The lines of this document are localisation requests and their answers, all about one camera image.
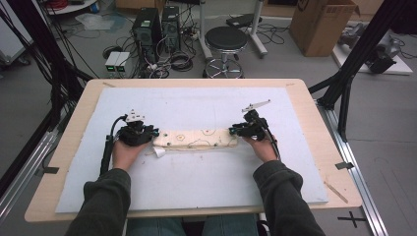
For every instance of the person's leg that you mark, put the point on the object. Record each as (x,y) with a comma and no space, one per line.
(154,227)
(229,226)

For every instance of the grey device on board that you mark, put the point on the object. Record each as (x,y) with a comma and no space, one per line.
(350,34)

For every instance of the white stand leg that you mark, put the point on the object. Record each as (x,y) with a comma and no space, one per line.
(204,29)
(257,29)

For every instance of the person's right hand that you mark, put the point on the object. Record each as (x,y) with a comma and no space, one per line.
(265,150)

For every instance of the cream cloth with white tag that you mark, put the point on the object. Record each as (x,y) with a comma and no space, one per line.
(196,138)

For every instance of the large black computer tower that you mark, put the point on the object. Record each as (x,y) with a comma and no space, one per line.
(146,31)

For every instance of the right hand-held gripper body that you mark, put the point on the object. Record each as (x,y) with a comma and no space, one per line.
(254,129)

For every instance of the thin wooden stick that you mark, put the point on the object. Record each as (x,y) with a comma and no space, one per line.
(336,192)

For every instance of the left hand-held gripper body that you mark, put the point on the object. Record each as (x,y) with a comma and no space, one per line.
(134,134)

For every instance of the clear plastic sheet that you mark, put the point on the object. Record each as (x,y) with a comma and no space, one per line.
(96,21)

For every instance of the round white table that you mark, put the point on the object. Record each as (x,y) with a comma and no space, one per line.
(75,7)

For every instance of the flat black device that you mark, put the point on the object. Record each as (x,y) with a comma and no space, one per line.
(242,20)

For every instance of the white floor board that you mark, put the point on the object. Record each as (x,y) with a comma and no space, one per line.
(398,67)

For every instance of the person's right leg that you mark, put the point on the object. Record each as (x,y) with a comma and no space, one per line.
(229,226)

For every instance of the black tape strip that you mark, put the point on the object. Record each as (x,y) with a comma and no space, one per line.
(344,165)
(50,170)

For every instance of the light blue table mat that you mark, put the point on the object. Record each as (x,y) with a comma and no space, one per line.
(196,183)

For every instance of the slim black computer tower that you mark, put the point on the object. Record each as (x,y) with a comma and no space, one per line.
(171,28)

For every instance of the cardboard box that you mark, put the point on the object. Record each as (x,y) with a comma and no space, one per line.
(319,28)

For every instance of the wooden table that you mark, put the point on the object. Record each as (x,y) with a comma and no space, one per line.
(334,137)

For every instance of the aluminium rail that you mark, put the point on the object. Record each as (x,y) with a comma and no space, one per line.
(23,173)
(357,164)

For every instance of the white panel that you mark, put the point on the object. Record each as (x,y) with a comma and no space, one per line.
(11,36)

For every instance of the black device on board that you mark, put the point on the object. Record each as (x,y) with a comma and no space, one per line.
(383,57)

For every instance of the white box with green display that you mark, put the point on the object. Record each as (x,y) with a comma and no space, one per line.
(111,62)
(123,62)

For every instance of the person's left hand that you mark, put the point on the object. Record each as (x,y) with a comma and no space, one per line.
(126,155)

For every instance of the black round stool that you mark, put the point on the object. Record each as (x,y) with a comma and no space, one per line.
(226,38)

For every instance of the person's left leg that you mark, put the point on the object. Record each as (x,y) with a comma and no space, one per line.
(154,227)

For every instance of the black metal frame strut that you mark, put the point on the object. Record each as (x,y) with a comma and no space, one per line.
(360,55)

